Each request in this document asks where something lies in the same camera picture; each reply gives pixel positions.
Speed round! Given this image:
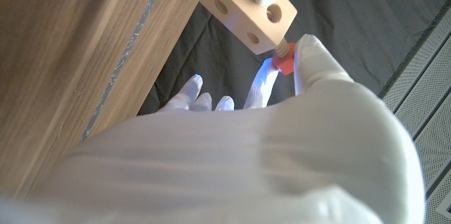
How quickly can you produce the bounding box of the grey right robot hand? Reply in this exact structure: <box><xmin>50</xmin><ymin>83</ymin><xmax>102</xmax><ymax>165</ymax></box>
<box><xmin>0</xmin><ymin>33</ymin><xmax>426</xmax><ymax>224</ymax></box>

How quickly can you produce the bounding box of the wooden block with holes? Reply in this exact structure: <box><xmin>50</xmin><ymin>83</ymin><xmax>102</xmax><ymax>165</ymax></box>
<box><xmin>199</xmin><ymin>0</ymin><xmax>298</xmax><ymax>56</ymax></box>

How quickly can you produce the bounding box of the red-headed wooden screw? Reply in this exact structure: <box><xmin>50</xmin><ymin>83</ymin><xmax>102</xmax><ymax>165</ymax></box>
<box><xmin>271</xmin><ymin>37</ymin><xmax>297</xmax><ymax>76</ymax></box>

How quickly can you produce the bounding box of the black backdrop curtain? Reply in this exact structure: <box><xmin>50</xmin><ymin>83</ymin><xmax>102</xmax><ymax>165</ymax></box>
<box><xmin>137</xmin><ymin>0</ymin><xmax>451</xmax><ymax>116</ymax></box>

